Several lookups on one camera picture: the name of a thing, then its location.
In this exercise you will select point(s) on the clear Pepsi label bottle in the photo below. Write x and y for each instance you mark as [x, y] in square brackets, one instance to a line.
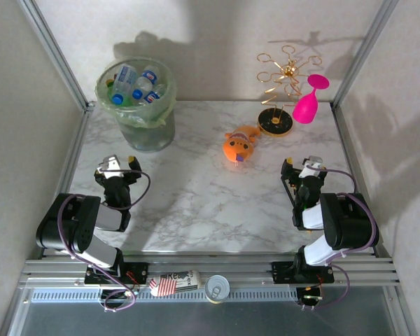
[152, 98]
[148, 76]

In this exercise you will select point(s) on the clear soda water bottle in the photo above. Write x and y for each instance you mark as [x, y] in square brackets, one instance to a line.
[124, 78]

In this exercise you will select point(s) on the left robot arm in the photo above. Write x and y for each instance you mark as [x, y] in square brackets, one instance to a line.
[73, 227]

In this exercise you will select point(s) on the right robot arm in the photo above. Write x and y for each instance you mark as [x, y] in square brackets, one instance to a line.
[350, 224]

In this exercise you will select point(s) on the grey mesh waste bin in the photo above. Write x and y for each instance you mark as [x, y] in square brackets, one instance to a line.
[147, 138]

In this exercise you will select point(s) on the orange fish plush toy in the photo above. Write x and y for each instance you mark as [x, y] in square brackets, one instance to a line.
[236, 148]

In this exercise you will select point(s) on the pink plastic wine glass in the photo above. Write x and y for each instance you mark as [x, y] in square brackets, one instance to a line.
[304, 108]

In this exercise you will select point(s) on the small black control board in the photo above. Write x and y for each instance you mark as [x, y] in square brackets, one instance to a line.
[117, 295]
[309, 298]

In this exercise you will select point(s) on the striped snack packet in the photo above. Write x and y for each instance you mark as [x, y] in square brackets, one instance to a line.
[175, 281]

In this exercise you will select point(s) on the grey slotted strip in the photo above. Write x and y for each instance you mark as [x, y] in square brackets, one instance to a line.
[259, 295]

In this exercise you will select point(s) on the silver tin can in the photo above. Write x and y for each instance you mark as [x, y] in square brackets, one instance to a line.
[217, 287]

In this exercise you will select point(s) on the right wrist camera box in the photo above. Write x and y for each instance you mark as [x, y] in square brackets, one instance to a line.
[311, 168]

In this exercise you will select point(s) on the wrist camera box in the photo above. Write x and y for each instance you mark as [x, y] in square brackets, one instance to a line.
[110, 164]
[311, 168]

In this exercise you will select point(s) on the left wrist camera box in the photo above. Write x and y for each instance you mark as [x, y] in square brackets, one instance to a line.
[110, 164]

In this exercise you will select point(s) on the aluminium side rail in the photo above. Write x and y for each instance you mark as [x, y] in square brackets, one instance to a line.
[351, 150]
[68, 168]

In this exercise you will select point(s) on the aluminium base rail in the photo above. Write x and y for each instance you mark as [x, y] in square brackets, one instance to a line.
[238, 273]

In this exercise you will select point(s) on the aluminium frame post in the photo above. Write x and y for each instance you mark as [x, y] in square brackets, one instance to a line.
[56, 52]
[362, 52]

